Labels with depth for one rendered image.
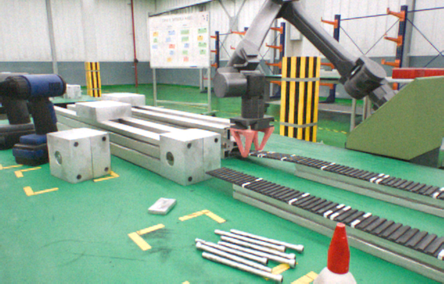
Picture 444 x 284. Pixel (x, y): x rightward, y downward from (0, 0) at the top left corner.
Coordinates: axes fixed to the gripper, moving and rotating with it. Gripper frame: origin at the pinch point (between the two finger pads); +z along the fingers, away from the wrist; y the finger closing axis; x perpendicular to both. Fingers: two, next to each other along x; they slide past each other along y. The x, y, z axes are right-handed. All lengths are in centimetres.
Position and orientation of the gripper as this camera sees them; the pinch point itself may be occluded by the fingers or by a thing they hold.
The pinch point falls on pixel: (251, 152)
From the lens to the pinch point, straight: 86.7
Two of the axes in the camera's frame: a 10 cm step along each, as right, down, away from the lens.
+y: -7.4, 1.4, -6.6
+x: 6.7, 1.5, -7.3
